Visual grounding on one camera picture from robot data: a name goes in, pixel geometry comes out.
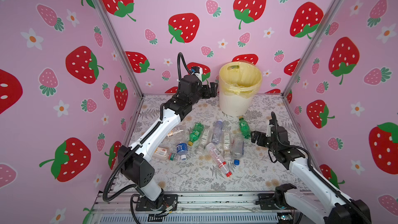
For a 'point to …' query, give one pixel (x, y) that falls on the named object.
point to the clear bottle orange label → (171, 132)
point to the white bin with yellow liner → (239, 83)
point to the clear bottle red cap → (214, 152)
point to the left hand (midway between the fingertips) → (211, 83)
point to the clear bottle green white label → (227, 153)
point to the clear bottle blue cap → (238, 144)
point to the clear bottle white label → (205, 137)
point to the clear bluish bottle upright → (217, 131)
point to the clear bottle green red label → (161, 154)
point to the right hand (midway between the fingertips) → (258, 133)
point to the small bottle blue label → (182, 150)
